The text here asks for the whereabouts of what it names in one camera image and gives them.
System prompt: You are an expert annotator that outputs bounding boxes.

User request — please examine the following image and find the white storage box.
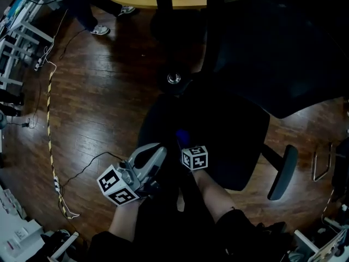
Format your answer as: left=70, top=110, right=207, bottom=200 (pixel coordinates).
left=0, top=184, right=46, bottom=262

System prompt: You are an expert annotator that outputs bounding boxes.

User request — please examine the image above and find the white shelf frame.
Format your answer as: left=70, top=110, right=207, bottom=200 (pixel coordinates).
left=288, top=203, right=349, bottom=262

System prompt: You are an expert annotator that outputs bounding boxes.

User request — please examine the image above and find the black office chair seat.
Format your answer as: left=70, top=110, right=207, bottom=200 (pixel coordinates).
left=152, top=80, right=271, bottom=193

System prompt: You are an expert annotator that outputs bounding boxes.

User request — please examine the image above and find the black office chair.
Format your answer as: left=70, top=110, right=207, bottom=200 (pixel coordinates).
left=201, top=0, right=349, bottom=120

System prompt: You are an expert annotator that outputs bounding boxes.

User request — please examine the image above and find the person's black clothing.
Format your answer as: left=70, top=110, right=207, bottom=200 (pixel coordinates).
left=87, top=170, right=294, bottom=262

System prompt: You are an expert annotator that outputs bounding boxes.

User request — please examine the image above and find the person's right shoe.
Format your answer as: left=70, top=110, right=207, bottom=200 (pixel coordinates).
left=176, top=188, right=185, bottom=212

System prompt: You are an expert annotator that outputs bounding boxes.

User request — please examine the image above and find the person's right forearm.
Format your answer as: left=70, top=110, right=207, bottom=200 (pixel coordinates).
left=192, top=169, right=238, bottom=224

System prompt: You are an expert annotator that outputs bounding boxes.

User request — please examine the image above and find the blue fleece cloth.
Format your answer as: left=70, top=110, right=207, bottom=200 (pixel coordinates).
left=176, top=129, right=191, bottom=147

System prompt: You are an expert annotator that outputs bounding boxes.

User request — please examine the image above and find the person's left forearm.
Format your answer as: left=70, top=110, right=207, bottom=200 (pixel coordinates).
left=108, top=198, right=145, bottom=242

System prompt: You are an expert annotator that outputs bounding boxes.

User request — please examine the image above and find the white metal-frame desk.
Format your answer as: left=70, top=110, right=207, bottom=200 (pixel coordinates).
left=0, top=0, right=55, bottom=91

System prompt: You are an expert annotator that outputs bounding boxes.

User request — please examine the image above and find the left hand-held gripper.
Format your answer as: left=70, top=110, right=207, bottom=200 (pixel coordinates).
left=97, top=142, right=167, bottom=206

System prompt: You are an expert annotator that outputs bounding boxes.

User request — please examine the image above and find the black cantilever chair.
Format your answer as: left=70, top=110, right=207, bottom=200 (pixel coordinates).
left=312, top=139, right=349, bottom=193

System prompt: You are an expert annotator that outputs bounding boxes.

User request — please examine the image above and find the yellow black striped tape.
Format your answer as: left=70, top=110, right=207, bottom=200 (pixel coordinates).
left=46, top=69, right=80, bottom=220

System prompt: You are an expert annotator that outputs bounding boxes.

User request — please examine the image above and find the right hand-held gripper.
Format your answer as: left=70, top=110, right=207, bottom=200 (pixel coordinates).
left=181, top=145, right=208, bottom=171

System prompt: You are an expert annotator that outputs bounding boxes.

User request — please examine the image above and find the black chair armrest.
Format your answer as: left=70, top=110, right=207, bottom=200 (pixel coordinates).
left=267, top=145, right=299, bottom=201
left=137, top=93, right=171, bottom=150

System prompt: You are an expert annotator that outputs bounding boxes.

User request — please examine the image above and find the black cable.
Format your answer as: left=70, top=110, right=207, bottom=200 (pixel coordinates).
left=59, top=151, right=124, bottom=188

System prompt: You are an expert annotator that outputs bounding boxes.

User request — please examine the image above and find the round chrome knob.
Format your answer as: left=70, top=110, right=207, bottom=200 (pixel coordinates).
left=166, top=72, right=182, bottom=85

